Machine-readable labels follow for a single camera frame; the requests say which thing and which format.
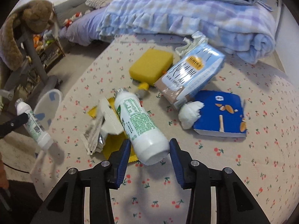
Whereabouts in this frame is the white green-label bottle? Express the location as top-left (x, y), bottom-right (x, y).
top-left (15, 98), bottom-right (53, 151)
top-left (114, 88), bottom-right (170, 165)

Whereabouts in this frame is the blue almond snack box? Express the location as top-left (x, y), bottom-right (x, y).
top-left (193, 90), bottom-right (247, 138)

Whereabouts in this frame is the white plastic trash bin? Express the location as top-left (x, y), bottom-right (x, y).
top-left (33, 89), bottom-right (63, 130)

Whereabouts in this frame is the grey rolling chair base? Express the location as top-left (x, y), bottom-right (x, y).
top-left (1, 26), bottom-right (62, 112)

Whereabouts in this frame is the crumpled printed paper wrapper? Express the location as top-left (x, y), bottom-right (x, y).
top-left (81, 97), bottom-right (124, 155)

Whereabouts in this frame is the yellow flat wrapper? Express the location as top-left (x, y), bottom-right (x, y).
top-left (87, 98), bottom-right (127, 160)

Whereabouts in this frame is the toy shelf rack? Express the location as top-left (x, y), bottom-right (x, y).
top-left (33, 30), bottom-right (65, 70)

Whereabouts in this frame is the cherry print table cloth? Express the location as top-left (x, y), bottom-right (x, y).
top-left (31, 35), bottom-right (298, 223)

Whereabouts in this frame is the crumpled white tissue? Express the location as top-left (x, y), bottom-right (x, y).
top-left (178, 101), bottom-right (204, 130)

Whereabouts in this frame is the brown plush blanket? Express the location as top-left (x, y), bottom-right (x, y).
top-left (1, 0), bottom-right (53, 71)

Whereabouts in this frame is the red white plush toy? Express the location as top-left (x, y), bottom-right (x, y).
top-left (63, 12), bottom-right (83, 27)

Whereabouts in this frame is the purple bed sheet mattress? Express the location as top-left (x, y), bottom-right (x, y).
top-left (58, 8), bottom-right (106, 46)

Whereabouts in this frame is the blue paper snack bag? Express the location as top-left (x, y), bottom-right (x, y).
top-left (155, 31), bottom-right (225, 110)

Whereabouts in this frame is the yellow sponge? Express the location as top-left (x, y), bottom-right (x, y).
top-left (129, 49), bottom-right (173, 86)

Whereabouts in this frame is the blue checked ruffled blanket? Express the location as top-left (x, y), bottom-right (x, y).
top-left (96, 0), bottom-right (276, 64)

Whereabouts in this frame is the black power cable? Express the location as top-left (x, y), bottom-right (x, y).
top-left (2, 162), bottom-right (31, 174)

